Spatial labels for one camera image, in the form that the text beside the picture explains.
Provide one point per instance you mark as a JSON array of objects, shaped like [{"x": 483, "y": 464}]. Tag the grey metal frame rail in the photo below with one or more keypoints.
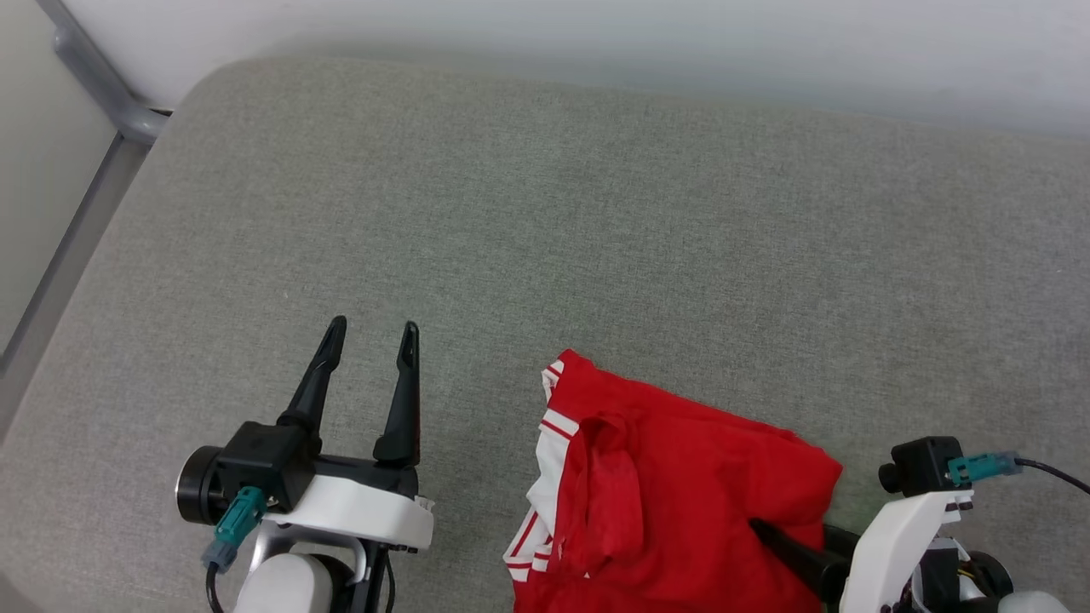
[{"x": 77, "y": 247}]

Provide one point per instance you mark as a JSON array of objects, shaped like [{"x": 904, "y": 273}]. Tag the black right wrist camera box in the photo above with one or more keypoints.
[{"x": 924, "y": 464}]

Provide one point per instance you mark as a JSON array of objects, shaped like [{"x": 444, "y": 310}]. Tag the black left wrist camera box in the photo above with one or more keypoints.
[{"x": 255, "y": 460}]

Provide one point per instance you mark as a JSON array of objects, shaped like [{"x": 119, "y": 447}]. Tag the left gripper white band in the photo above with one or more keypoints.
[{"x": 358, "y": 511}]

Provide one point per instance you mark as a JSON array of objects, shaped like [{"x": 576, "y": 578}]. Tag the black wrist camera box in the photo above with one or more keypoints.
[
  {"x": 924, "y": 464},
  {"x": 255, "y": 460}
]

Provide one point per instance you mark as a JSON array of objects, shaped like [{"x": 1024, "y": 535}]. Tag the red and white shirt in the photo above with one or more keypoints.
[{"x": 681, "y": 477}]

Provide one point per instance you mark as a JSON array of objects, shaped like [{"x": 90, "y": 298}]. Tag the grey fabric sofa cushion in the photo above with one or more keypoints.
[{"x": 596, "y": 238}]

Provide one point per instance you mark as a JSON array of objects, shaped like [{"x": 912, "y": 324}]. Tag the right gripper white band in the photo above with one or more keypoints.
[{"x": 890, "y": 545}]

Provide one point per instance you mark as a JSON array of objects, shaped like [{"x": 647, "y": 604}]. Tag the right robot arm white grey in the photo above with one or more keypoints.
[{"x": 988, "y": 581}]

